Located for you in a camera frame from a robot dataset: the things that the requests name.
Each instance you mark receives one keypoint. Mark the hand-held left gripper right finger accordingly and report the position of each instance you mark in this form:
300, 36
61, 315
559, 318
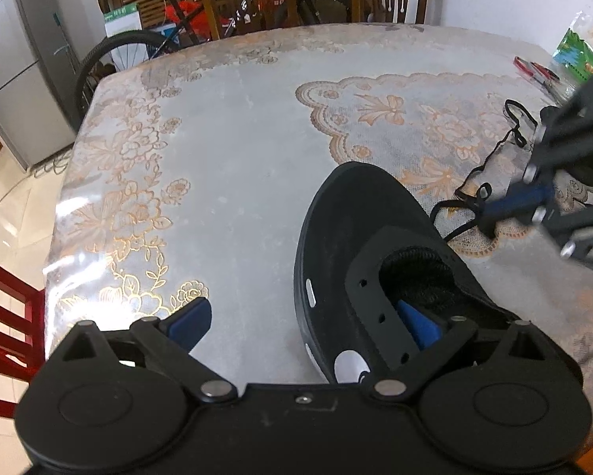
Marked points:
420, 325

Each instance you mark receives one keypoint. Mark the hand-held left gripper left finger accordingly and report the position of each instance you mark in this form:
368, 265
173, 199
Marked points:
192, 319

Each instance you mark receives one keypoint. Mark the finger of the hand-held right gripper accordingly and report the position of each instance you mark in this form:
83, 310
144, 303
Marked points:
583, 232
573, 128

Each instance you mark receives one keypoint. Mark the black shoelace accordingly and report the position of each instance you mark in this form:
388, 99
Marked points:
474, 204

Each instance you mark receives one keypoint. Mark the black shoe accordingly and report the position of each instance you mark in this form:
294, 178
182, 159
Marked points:
336, 217

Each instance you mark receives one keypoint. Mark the green snack bag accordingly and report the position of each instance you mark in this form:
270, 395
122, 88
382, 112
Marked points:
578, 54

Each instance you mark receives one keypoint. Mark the floral plastic tablecloth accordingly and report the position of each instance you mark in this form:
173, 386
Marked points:
237, 158

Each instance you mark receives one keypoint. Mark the red wooden chair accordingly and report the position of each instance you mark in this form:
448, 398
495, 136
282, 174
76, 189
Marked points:
9, 346

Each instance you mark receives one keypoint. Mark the black bicycle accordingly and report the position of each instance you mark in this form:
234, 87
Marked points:
82, 70

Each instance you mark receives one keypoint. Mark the white and green box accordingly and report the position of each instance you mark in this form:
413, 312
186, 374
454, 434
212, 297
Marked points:
123, 24

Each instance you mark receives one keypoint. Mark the red plastic bag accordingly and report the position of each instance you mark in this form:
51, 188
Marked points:
197, 15

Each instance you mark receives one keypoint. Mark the brown wooden chair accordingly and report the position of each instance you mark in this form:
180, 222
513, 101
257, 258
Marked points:
207, 5

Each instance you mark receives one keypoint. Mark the silver refrigerator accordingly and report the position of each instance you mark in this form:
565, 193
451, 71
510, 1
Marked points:
14, 59

